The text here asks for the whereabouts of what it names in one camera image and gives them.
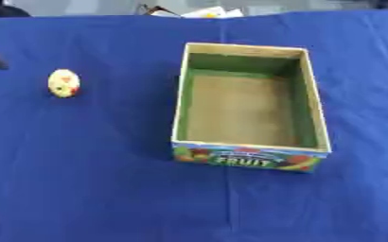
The white and yellow bag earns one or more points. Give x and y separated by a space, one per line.
205 13

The yellow egg-shaped toy red spots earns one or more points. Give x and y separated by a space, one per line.
63 83

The dark chair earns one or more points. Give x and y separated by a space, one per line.
4 11

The open cardboard box green inside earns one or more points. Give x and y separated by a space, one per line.
241 107

